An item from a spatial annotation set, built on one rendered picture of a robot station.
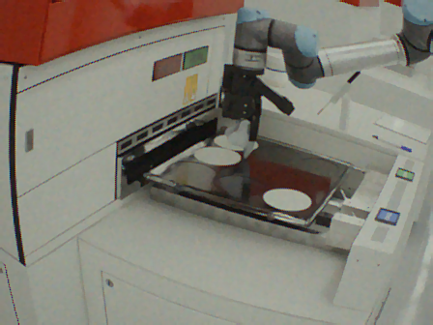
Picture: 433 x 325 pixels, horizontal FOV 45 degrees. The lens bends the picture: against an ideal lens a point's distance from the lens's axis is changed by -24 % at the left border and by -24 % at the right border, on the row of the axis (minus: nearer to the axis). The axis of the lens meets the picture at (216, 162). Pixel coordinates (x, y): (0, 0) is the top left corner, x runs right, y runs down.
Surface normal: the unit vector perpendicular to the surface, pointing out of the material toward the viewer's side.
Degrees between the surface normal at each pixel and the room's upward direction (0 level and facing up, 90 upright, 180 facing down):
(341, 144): 90
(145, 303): 90
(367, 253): 90
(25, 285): 90
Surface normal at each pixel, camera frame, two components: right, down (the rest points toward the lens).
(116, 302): -0.44, 0.30
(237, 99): 0.13, 0.38
